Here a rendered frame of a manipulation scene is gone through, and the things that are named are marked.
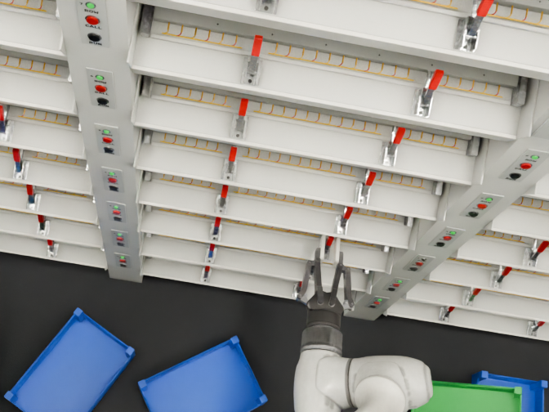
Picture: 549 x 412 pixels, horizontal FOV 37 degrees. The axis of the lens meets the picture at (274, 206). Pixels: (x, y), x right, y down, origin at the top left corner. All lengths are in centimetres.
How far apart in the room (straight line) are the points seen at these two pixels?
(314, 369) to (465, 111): 69
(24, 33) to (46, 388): 131
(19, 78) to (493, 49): 78
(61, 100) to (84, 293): 107
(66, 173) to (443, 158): 80
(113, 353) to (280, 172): 97
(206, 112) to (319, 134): 20
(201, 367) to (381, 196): 95
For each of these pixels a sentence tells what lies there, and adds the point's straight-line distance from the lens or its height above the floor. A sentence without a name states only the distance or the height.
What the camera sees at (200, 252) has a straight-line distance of 214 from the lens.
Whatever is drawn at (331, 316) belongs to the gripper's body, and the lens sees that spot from 179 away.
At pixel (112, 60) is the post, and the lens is 124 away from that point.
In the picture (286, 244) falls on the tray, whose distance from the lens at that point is 197.
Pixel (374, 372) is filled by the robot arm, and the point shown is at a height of 75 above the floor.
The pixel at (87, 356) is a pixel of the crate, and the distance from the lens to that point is 238.
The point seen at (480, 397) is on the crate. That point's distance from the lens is 246.
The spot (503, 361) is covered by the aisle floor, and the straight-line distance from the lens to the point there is 259.
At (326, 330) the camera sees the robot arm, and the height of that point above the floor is 64.
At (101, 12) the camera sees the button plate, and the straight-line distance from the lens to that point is 114.
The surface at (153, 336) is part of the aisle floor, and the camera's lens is 239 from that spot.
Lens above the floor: 234
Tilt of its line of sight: 68 degrees down
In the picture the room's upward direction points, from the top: 22 degrees clockwise
